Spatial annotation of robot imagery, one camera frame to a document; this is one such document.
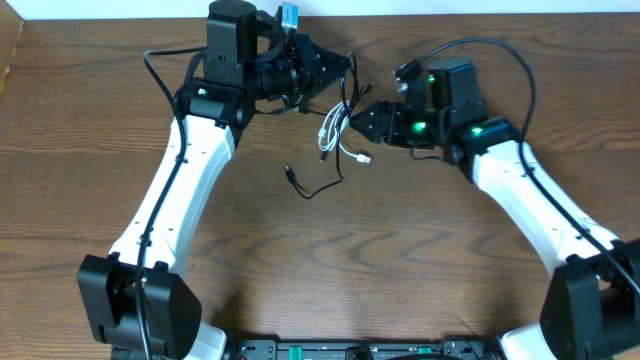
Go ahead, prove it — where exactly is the black usb cable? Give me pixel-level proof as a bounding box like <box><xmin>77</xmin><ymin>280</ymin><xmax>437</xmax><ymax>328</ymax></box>
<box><xmin>283</xmin><ymin>51</ymin><xmax>374</xmax><ymax>200</ymax></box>

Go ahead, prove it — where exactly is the white usb cable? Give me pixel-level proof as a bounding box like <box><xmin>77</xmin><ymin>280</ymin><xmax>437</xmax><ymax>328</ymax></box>
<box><xmin>317</xmin><ymin>99</ymin><xmax>373</xmax><ymax>165</ymax></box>

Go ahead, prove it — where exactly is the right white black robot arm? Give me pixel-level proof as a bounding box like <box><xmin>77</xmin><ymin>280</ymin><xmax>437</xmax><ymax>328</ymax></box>
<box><xmin>350</xmin><ymin>57</ymin><xmax>639</xmax><ymax>359</ymax></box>

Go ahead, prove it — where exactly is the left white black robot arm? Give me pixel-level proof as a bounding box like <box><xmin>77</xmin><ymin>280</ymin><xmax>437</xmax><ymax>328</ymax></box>
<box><xmin>77</xmin><ymin>0</ymin><xmax>350</xmax><ymax>360</ymax></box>

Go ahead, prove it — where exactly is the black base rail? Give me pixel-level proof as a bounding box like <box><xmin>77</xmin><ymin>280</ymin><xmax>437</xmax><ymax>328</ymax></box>
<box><xmin>110</xmin><ymin>334</ymin><xmax>506</xmax><ymax>360</ymax></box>

